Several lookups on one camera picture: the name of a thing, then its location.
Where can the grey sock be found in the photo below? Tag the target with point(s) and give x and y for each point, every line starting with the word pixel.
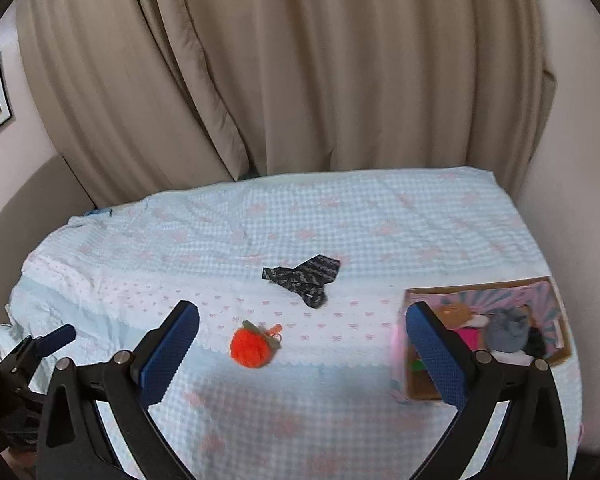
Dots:
pixel 507 332

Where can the green snack packet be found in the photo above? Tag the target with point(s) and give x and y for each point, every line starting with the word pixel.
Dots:
pixel 416 365

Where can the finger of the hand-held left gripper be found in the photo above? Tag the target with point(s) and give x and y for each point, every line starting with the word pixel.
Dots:
pixel 57 337
pixel 17 362

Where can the magenta pouch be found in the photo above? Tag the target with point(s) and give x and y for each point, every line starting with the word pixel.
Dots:
pixel 470 337

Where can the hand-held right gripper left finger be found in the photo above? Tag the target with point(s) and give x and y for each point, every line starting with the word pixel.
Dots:
pixel 167 355

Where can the beige padded headboard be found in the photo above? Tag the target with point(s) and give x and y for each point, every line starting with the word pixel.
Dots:
pixel 20 200

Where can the blue white packet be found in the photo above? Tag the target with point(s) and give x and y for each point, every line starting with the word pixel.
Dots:
pixel 97 212

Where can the beige curtain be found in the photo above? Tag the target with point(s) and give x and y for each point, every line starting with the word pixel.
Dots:
pixel 330 60

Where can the pink cardboard box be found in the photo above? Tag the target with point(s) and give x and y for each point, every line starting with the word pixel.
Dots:
pixel 545 305

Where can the dark striped cloth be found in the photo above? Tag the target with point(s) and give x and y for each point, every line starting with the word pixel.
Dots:
pixel 305 277

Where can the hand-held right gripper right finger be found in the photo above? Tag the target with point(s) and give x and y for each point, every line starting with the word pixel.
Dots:
pixel 437 355

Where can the orange pom-pom keyring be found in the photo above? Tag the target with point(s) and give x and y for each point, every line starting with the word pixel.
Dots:
pixel 250 347

